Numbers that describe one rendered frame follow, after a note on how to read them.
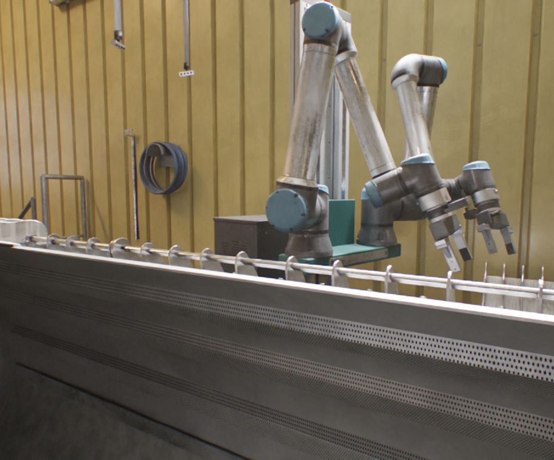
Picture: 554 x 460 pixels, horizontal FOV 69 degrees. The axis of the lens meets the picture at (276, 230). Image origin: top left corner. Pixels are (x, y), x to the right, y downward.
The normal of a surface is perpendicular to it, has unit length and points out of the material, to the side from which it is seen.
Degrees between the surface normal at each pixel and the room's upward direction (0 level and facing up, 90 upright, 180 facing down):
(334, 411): 105
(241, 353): 62
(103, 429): 74
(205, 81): 90
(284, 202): 95
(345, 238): 90
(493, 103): 90
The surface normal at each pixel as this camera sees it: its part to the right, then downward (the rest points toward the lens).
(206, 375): -0.50, 0.34
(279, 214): -0.40, 0.17
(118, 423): -0.50, -0.11
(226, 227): -0.73, 0.07
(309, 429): -0.35, -0.68
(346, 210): 0.68, 0.07
